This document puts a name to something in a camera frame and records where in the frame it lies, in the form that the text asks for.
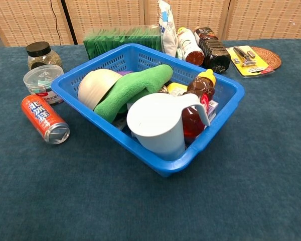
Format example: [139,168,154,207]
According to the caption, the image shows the glass jar black lid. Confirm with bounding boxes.
[26,41,63,70]

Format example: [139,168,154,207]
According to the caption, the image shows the printed snack package corner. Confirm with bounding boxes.
[205,99,219,122]

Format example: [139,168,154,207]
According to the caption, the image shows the white label bottle yellow cap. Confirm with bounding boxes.
[177,27,205,66]

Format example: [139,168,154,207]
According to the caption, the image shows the white measuring scoop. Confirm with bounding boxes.
[126,92,211,161]

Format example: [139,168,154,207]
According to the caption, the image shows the bamboo folding screen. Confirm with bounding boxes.
[0,0,301,47]

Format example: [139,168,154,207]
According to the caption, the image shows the clear box green packets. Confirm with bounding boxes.
[83,25,163,60]

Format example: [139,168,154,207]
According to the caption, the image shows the orange soda can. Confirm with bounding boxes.
[21,94,71,145]

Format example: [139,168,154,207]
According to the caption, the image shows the thin black cable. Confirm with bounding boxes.
[50,0,62,46]

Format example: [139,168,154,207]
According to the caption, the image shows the dark tea bottle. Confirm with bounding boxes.
[193,26,231,74]

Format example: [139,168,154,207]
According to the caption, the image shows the green fleece cloth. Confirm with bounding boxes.
[94,64,173,124]

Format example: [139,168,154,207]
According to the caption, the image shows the beige bowl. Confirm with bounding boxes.
[77,69,123,111]

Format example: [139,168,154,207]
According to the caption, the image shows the white snack bag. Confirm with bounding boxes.
[157,0,179,58]

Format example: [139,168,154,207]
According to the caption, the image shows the round woven coaster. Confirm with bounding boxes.
[250,46,282,70]

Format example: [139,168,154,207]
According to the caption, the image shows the yellow razor blister pack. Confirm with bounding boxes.
[225,45,275,77]

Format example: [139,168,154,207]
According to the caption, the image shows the brown sauce bottle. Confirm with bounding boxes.
[182,68,216,139]

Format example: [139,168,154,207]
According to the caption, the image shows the blue felt table cover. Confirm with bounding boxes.
[0,38,301,241]

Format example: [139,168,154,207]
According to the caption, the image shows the blue plastic basket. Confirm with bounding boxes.
[51,43,245,178]

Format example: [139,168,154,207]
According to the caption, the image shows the clear tub of clips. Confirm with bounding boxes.
[23,64,65,105]

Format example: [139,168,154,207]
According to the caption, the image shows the yellow lidded packet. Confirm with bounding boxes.
[167,82,189,97]

